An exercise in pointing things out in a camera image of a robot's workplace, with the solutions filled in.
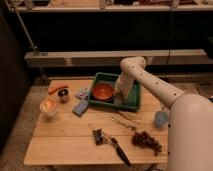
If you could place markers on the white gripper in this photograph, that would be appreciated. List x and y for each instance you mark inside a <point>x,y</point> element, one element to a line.
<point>123,85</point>

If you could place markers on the green plastic tray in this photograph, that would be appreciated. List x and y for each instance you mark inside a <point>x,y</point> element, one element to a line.
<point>132,103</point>

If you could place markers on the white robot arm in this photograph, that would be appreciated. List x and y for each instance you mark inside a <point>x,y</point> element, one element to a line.
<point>190,132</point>

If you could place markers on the orange bowl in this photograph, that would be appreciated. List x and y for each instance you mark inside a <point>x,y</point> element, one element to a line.
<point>102,91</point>

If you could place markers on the wooden spoon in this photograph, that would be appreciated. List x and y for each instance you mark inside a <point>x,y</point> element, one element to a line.
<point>130,116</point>

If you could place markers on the grey blue cloth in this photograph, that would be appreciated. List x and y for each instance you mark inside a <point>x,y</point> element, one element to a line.
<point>83,93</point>

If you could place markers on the metal fork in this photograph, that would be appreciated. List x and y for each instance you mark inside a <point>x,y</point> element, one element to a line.
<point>133,128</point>

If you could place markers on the blue sponge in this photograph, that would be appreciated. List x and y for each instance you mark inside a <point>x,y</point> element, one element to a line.
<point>81,108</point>

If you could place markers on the light blue cup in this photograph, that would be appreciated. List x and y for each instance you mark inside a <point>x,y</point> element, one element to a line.
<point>160,119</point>

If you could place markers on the grey metal shelf beam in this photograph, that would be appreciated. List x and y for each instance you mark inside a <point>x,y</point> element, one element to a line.
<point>113,58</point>

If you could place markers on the bunch of dark grapes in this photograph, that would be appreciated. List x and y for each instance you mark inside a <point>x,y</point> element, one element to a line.
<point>145,140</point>

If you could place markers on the dark chocolate bar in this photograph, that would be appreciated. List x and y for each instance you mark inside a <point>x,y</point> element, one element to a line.
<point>98,136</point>

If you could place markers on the small metal cup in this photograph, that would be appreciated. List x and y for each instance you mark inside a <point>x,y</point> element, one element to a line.
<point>63,95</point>

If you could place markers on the orange carrot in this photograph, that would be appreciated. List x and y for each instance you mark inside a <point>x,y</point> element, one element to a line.
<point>55,88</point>

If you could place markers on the white cup with orange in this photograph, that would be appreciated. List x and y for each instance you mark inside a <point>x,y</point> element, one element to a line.
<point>48,108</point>

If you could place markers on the diagonal metal pole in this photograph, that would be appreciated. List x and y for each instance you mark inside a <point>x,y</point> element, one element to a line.
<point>33,47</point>

